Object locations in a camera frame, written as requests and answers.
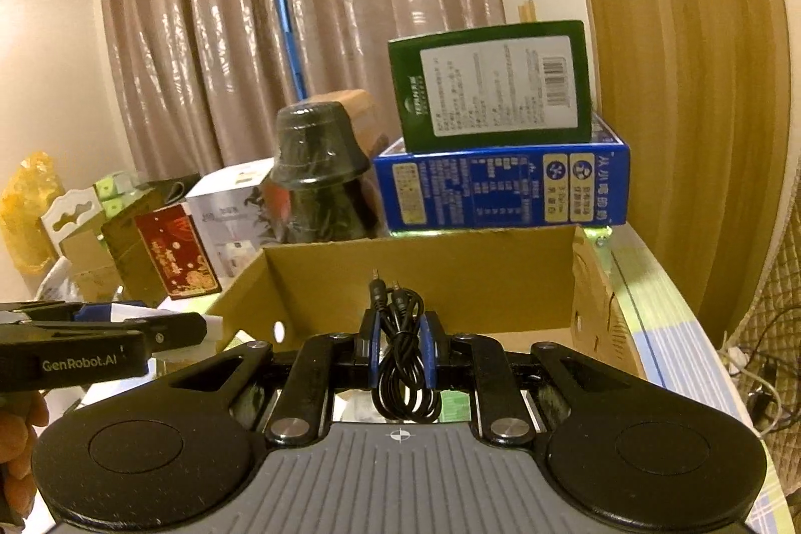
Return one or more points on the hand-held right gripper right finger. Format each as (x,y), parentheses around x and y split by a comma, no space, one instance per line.
(429,349)

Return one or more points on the white appliance box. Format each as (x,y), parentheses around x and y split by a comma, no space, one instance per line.
(231,215)

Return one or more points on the wooden sticks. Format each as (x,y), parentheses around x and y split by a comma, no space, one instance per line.
(527,11)

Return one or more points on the plain brown box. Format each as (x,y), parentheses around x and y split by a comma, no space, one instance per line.
(366,115)

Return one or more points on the red and gold box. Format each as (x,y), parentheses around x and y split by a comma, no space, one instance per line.
(175,252)

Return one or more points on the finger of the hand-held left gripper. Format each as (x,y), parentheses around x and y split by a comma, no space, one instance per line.
(169,329)
(112,312)

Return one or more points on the brown cardboard box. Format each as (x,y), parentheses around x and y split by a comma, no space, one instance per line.
(488,271)

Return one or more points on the green and white box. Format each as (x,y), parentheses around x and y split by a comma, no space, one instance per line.
(116,193)

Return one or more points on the beige curtain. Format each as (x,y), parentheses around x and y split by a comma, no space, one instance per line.
(281,8)

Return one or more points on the person's left hand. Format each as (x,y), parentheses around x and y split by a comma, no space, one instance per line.
(22,446)

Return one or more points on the wooden wardrobe panel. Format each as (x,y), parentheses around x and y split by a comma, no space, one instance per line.
(676,71)

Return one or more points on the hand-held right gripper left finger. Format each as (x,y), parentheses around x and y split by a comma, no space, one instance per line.
(369,349)

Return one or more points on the white and gold cutout box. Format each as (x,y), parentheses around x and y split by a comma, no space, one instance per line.
(72,240)

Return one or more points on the blue carton box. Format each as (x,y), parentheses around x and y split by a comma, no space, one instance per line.
(500,183)

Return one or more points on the dark green box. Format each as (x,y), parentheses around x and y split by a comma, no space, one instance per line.
(488,83)

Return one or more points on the yellow plastic bag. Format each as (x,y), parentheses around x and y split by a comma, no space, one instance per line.
(25,208)

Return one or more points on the black plastic-wrapped bottle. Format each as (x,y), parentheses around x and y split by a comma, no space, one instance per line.
(322,165)

